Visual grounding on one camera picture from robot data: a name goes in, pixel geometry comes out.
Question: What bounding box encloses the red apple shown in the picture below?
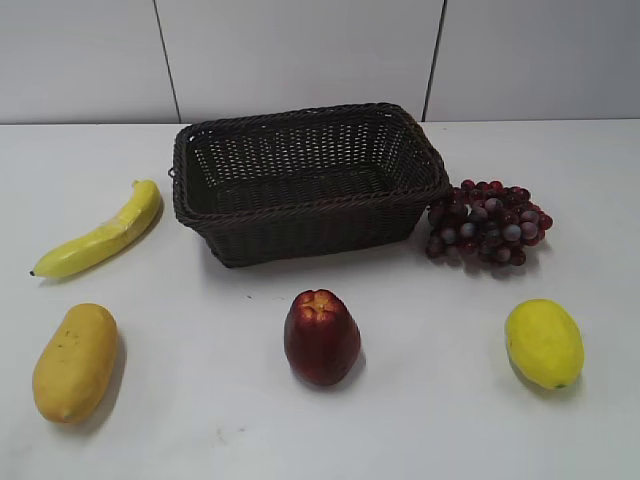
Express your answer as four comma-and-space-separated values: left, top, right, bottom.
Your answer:
283, 289, 361, 387

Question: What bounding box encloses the orange yellow mango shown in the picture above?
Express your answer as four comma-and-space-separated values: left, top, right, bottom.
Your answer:
32, 303, 118, 424

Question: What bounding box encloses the yellow lemon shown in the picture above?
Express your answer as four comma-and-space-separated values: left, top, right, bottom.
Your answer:
504, 299, 585, 390

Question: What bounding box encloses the yellow banana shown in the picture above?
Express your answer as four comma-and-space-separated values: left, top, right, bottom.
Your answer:
30, 180, 163, 279

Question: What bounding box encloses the dark woven wicker basket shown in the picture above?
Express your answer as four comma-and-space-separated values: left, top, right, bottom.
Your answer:
171, 103, 450, 268

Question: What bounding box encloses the purple grape bunch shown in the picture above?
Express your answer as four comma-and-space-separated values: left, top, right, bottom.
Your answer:
425, 179, 554, 267

